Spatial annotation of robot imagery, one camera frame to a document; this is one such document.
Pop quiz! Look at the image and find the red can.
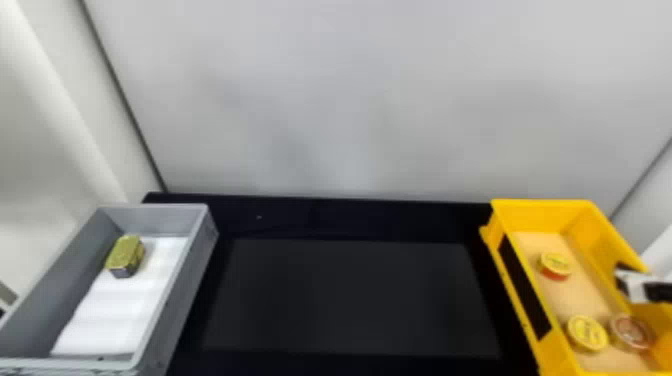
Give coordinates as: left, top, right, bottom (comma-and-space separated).
608, 312, 655, 352

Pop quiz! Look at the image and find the grey crate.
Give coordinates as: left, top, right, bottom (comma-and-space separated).
0, 203, 220, 376

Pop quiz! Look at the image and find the black mat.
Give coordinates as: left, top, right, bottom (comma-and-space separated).
202, 238, 503, 361

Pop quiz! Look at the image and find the white foam pad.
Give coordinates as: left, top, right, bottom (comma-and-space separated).
50, 235, 190, 361

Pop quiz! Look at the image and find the gold rectangular can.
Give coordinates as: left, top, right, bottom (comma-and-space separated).
103, 233, 147, 279

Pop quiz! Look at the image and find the yellow can with orange side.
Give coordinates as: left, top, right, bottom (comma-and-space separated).
537, 251, 574, 282

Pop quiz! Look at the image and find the yellow box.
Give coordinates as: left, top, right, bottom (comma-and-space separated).
478, 197, 672, 376

